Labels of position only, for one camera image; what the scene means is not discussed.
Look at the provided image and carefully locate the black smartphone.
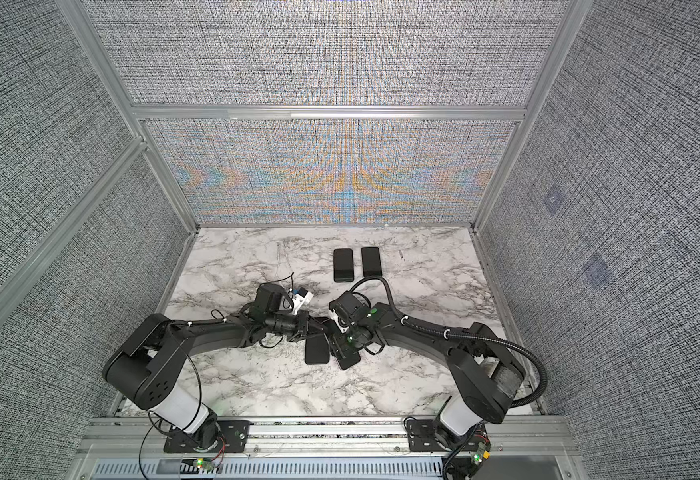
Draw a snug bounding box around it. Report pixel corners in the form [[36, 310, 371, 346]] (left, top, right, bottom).
[[329, 335, 361, 370]]

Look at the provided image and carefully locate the aluminium frame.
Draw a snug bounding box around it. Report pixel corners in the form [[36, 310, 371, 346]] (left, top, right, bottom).
[[0, 1, 587, 419]]

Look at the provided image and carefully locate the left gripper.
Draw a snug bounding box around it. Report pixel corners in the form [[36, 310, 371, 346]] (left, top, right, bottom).
[[266, 310, 329, 342]]

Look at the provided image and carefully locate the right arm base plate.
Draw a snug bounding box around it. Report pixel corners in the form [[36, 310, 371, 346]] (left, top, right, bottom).
[[403, 416, 491, 453]]

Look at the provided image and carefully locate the aluminium front rail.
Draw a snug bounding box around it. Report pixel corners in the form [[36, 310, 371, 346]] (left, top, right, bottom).
[[66, 415, 588, 479]]

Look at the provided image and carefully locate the light blue phone case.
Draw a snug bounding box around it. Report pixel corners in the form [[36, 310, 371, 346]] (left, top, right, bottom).
[[361, 246, 383, 277]]

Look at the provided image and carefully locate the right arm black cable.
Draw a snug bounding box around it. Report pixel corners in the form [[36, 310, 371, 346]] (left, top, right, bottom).
[[349, 275, 550, 480]]

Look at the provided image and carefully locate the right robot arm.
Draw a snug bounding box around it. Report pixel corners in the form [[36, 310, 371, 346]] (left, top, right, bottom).
[[328, 296, 538, 449]]

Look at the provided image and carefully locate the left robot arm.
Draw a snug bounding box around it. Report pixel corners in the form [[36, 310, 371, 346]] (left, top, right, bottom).
[[102, 312, 331, 452]]

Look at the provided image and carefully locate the black phone case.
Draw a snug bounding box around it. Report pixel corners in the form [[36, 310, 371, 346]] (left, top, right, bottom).
[[333, 248, 355, 283], [304, 333, 332, 366]]

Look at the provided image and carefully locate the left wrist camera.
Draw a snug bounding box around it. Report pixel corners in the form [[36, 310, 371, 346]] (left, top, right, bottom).
[[249, 282, 314, 316]]

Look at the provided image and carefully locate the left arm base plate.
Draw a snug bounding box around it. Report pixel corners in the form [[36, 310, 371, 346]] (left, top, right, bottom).
[[163, 420, 251, 454]]

